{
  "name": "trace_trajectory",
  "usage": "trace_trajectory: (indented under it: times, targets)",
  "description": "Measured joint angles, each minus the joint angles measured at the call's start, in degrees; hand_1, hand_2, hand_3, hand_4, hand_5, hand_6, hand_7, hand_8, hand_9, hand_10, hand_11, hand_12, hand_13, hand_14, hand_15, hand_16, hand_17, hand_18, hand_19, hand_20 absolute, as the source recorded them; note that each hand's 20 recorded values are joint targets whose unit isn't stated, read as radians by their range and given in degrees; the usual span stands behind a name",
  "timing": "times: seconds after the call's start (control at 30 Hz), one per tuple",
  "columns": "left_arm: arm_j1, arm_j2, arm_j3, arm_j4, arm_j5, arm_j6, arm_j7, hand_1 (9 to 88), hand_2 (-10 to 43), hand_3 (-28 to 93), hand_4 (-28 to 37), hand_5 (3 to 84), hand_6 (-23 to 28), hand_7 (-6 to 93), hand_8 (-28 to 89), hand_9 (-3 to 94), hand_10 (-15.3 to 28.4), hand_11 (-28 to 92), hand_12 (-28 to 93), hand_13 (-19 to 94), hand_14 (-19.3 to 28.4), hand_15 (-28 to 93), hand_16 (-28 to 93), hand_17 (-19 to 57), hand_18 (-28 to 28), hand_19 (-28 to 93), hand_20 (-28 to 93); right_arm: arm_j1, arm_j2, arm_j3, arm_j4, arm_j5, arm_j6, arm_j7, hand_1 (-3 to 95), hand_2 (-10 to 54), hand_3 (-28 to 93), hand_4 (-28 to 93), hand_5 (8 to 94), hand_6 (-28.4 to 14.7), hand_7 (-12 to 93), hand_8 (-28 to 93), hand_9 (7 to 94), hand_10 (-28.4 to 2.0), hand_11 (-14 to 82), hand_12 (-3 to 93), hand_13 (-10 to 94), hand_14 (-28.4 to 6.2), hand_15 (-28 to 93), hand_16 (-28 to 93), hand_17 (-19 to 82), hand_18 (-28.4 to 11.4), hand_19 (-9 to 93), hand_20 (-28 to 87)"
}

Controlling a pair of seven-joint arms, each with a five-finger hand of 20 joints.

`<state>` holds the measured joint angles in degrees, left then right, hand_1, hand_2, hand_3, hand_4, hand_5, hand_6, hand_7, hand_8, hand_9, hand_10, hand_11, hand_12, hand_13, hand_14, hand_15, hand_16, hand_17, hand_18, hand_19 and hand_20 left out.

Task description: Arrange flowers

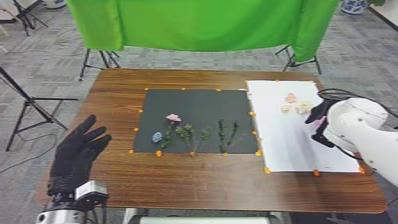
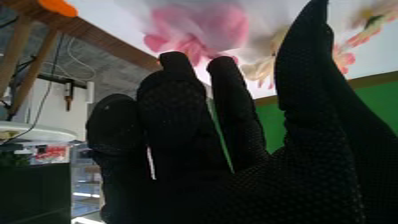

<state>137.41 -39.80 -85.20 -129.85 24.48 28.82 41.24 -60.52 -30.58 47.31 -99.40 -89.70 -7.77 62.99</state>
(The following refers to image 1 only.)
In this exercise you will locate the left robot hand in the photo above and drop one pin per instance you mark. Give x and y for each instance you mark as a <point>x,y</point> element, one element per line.
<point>73,156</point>

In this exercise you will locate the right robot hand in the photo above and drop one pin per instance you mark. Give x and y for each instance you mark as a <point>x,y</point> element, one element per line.
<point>320,111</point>

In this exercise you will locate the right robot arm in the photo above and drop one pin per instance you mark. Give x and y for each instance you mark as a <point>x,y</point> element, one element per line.
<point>361,133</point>

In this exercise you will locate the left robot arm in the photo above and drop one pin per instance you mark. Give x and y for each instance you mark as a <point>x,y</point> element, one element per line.
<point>73,206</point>

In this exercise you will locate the yellow flower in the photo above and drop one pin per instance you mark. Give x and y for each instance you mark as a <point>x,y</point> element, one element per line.
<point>304,107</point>
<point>286,108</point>

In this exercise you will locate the orange flower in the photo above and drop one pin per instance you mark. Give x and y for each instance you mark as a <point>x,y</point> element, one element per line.
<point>290,98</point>

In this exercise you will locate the white sheet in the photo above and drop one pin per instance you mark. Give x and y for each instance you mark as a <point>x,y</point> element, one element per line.
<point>284,133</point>

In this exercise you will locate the blue flower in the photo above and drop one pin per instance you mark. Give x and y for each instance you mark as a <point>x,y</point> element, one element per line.
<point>157,137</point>

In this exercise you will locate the black backdrop stand leg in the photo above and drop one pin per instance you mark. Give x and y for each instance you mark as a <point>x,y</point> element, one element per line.
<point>299,61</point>
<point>98,61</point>

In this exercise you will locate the green sprig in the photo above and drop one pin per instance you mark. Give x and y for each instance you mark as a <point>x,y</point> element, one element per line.
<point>189,133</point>
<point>222,133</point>

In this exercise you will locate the black tripod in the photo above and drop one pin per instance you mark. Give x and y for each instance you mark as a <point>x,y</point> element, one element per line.
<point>27,15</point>
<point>29,103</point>

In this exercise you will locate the dark mat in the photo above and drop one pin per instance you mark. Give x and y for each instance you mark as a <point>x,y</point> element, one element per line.
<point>201,110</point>

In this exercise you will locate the pink flower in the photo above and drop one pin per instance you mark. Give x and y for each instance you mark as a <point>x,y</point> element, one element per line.
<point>173,117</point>

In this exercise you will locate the pale grey bar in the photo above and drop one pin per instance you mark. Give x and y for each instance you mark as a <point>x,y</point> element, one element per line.
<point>201,220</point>

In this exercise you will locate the blue white vase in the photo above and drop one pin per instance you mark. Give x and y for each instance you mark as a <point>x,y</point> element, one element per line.
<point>356,6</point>
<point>53,3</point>

